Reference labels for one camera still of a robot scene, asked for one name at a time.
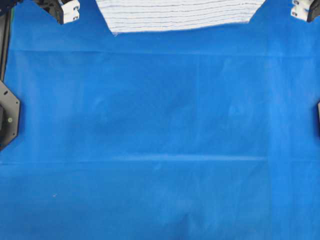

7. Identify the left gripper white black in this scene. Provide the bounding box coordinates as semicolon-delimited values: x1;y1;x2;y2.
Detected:
37;0;80;25

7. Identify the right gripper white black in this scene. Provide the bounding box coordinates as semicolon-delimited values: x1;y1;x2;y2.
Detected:
290;0;320;23

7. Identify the white blue striped towel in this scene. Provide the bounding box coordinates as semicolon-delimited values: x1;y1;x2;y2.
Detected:
96;0;264;35

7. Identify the blue table cloth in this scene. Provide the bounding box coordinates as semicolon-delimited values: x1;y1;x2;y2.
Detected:
0;0;320;240

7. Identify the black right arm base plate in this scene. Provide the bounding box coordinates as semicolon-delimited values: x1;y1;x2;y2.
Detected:
316;101;320;136

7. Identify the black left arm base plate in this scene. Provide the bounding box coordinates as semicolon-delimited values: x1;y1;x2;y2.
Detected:
0;81;20;151

